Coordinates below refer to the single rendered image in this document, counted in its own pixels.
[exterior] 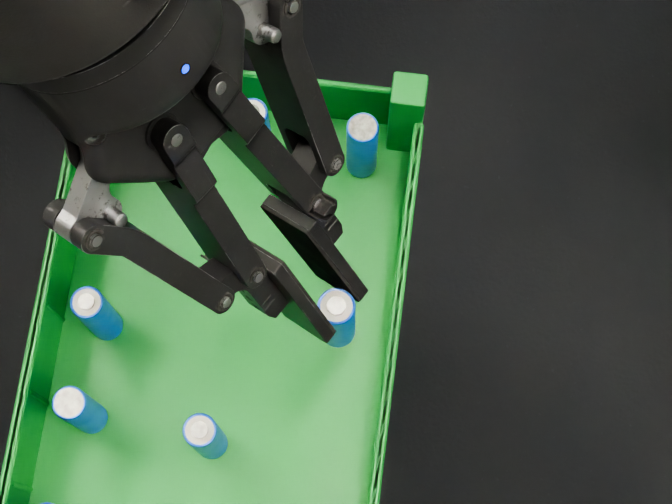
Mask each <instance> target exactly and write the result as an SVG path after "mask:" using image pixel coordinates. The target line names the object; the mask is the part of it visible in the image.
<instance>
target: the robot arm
mask: <svg viewBox="0 0 672 504"><path fill-rule="evenodd" d="M244 44H245V47H246V49H247V52H248V55H249V57H250V60H251V62H252V64H253V67H254V69H255V72H256V74H257V77H258V79H259V82H260V84H261V87H262V89H263V91H264V94H265V96H266V99H267V101H268V104H269V106H270V109H271V111H272V114H273V116H274V118H275V121H276V123H277V126H278V128H279V131H280V133H281V136H282V138H283V141H284V143H285V145H286V148H287V149H286V148H285V147H284V146H283V144H282V143H281V142H280V141H279V140H278V139H277V138H276V136H275V135H274V134H273V133H272V132H271V131H270V129H269V128H268V127H267V126H266V125H265V124H264V123H265V119H264V117H263V116H262V115H261V114H260V112H259V111H258V110H257V109H256V108H255V107H254V106H253V104H252V103H251V102H250V101H249V100H248V99H247V97H246V96H245V95H244V94H243V93H242V87H243V64H244ZM0 83H6V84H17V85H18V86H19V87H20V88H21V89H22V90H23V91H24V92H25V93H26V94H27V96H28V97H29V98H30V99H31V100H32V101H33V102H34V103H35V104H36V105H37V106H38V107H39V109H40V110H41V111H42V112H43V113H44V114H45V115H46V116H47V117H48V118H49V119H50V120H51V122H52V123H53V124H54V125H55V126H56V127H57V128H58V129H59V131H60V132H61V134H62V137H63V139H64V144H65V151H66V155H67V158H68V160H69V161H70V163H71V164H72V165H73V166H74V167H75V168H76V169H77V170H76V172H75V175H74V178H73V181H72V184H71V187H70V190H69V193H68V195H67V198H66V199H55V200H53V201H52V202H50V203H49V204H48V205H47V207H46V208H45V210H44V213H43V222H44V224H45V225H46V226H47V227H49V228H50V229H51V230H53V231H54V232H56V233H57V234H59V235H60V236H61V237H63V238H64V239H66V240H67V241H68V242H70V243H71V244H73V245H74V246H76V247H77V248H79V249H80V250H81V251H83V252H84V253H86V254H96V255H110V256H123V257H124V258H126V259H128V260H129V261H131V262H133V263H134V264H136V265H138V266H139V267H141V268H143V269H144V270H146V271H148V272H149V273H151V274H152V275H154V276H156V277H157V278H159V279H161V280H162V281H164V282H166V283H167V284H169V285H171V286H172V287H174V288H176V289H177V290H179V291H180V292H182V293H184V294H185V295H187V296H189V297H190V298H192V299H194V300H195V301H197V302H199V303H200V304H202V305H204V306H205V307H207V308H208V309H210V310H212V311H213V312H215V313H217V314H222V313H225V312H226V311H227V310H229V309H230V307H231V306H232V304H233V302H234V299H235V293H237V292H238V291H239V292H240V293H241V295H242V296H243V297H244V298H245V300H246V301H247V302H248V303H249V304H250V305H252V306H253V307H255V308H256V309H258V310H259V311H261V312H262V313H264V314H265V315H267V316H268V317H272V318H277V316H278V315H279V314H280V313H281V312H282V314H283V315H284V316H285V317H286V318H288V319H289V320H291V321H293V322H294V323H296V324H297V325H299V326H300V327H302V328H303V329H305V330H306V331H308V332H309V333H311V334H312V335H314V336H316V337H317V338H319V339H320V340H322V341H323V342H325V343H328V342H329V341H330V340H331V338H332V337H333V336H334V334H335V333H336V330H335V329H334V327H333V326H332V325H331V323H330V322H329V321H328V320H327V318H326V317H325V315H324V314H323V313H322V311H321V310H320V309H319V307H318V306H317V305H316V303H315V302H314V301H313V299H312V298H311V297H310V295H309V294H308V293H307V291H306V290H305V288H304V287H303V286H302V284H301V283H300V282H299V280H298V279H297V278H296V276H295V275H294V274H293V272H292V271H291V270H290V268H289V267H288V266H287V264H286V263H285V262H284V261H283V260H281V259H280V258H278V257H277V256H275V255H273V254H272V253H270V252H269V251H267V250H265V249H264V248H262V247H260V246H259V245H257V244H256V243H254V242H252V241H251V240H249V239H248V237H247V236H246V234H245V233H244V231H243V229H242V228H241V226H240V225H239V223H238V222H237V220H236V218H235V217H234V215H233V214H232V212H231V210H230V209H229V207H228V206H227V204H226V203H225V201H224V199H223V198H222V196H221V195H220V193H219V192H218V190H217V188H216V187H215V184H216V183H217V180H216V178H215V177H214V175H213V173H212V172H211V170H210V169H209V167H208V165H207V164H206V162H205V161H204V159H203V158H204V156H205V154H206V153H207V151H208V149H209V147H210V146H211V144H212V143H213V142H214V141H216V140H217V139H218V138H220V139H221V140H222V141H223V142H224V143H225V145H226V146H227V147H228V148H229V149H230V150H231V151H232V152H233V153H234V154H235V155H236V156H237V157H238V158H239V159H240V160H241V162H242V163H243V164H244V165H245V166H246V167H247V168H248V169H249V170H250V171H251V172H252V173H253V174H254V175H255V176H256V177H257V178H258V180H259V181H260V182H261V183H262V184H263V185H264V186H265V187H266V188H267V189H268V190H269V191H270V192H271V193H273V194H274V195H276V196H278V197H279V199H278V198H277V197H275V196H273V195H271V194H269V196H268V197H267V198H266V199H265V201H264V202H263V203H262V205H261V206H260V207H261V208H262V210H263V211H264V212H265V213H266V214H267V216H268V217H269V218H270V219H271V221H272V222H273V223H274V224H275V226H276V227H277V228H278V229H279V231H280V232H281V233H282V234H283V235H284V237H285V238H286V239H287V240H288V242H289V243H290V244H291V245H292V247H293V248H294V249H295V250H296V252H297V253H298V254H299V255H300V256H301V258H302V259H303V260H304V261H305V263H306V264H307V265H308V266H309V268H310V269H311V270H312V271H313V273H314V274H315V275H316V276H317V277H319V278H320V279H322V280H324V281H325V282H327V283H328V284H330V285H332V286H333V287H335V288H342V289H344V290H346V291H347V292H349V293H350V294H351V295H352V296H353V298H354V300H356V301H358V302H360V301H361V300H362V299H363V297H364V296H365V295H366V293H367V292H368V289H367V287H366V286H365V285H364V283H363V282H362V281H361V279H360V278H359V277H358V275H357V274H356V273H355V271H354V270H353V269H352V267H351V266H350V265H349V263H348V262H347V261H346V259H345V258H344V257H343V255H342V254H341V253H340V251H339V250H338V249H337V247H336V246H335V245H334V244H335V242H336V241H337V240H338V239H339V237H340V236H341V235H342V234H343V229H342V224H341V222H340V221H339V220H338V218H337V217H336V215H335V212H336V210H337V200H336V199H335V198H334V197H332V196H330V195H328V194H327V193H325V192H323V191H322V188H323V184H324V182H325V180H326V178H327V176H334V175H336V174H337V173H338V172H339V171H340V170H341V168H342V166H343V164H344V159H345V157H344V153H343V151H342V148H341V145H340V142H339V139H338V137H337V134H336V131H335V128H334V125H333V123H332V120H331V117H330V114H329V111H328V108H327V106H326V103H325V100H324V97H323V94H322V92H321V89H320V86H319V83H318V80H317V78H316V75H315V72H314V69H313V66H312V64H311V61H310V58H309V55H308V52H307V50H306V47H305V44H304V41H303V6H302V0H0ZM150 182H156V184H157V185H158V187H159V188H160V190H161V191H162V193H163V194H164V195H165V197H166V198H167V200H168V201H169V203H170V204H171V206H172V207H173V208H174V210H175V211H176V213H177V214H178V216H179V217H180V219H181V220H182V221H183V223H184V224H185V226H186V227H187V229H188V230H189V232H190V233H191V234H192V236H193V237H194V239H195V240H196V242H197V243H198V244H199V246H200V247H201V249H202V250H203V252H204V253H205V255H203V254H201V255H200V256H201V257H202V258H204V259H205V260H207V262H206V263H205V264H203V265H202V266H201V267H197V266H196V265H194V264H193V263H191V262H190V261H188V260H186V259H185V258H183V257H182V256H180V255H179V254H177V253H176V252H174V251H173V250H171V249H170V248H168V247H167V246H165V245H163V244H162V243H160V242H159V241H157V240H156V239H154V238H153V237H151V236H150V235H148V234H147V233H145V232H143V231H142V230H140V229H139V228H137V227H136V226H134V225H133V224H131V223H130V222H128V221H127V220H128V218H127V215H126V214H125V213H123V212H122V205H121V202H120V201H119V200H118V199H116V198H115V197H113V196H112V195H111V194H110V190H109V186H110V183H150Z"/></svg>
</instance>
